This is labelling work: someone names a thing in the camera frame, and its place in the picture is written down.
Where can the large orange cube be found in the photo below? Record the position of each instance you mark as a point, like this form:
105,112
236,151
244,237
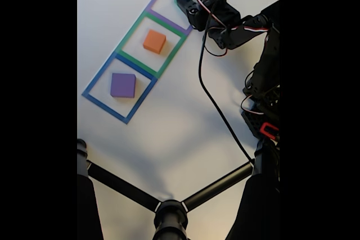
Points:
154,40

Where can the black tripod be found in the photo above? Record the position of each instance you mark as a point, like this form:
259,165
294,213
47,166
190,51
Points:
168,217

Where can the red clamp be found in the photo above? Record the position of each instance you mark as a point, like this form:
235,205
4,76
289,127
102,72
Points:
264,130

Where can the large purple cube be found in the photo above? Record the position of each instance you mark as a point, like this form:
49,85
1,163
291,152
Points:
123,84

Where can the blue square tape frame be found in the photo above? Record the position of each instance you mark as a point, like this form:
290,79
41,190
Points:
107,109

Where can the green square tape frame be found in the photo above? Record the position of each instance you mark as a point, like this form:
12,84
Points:
135,60

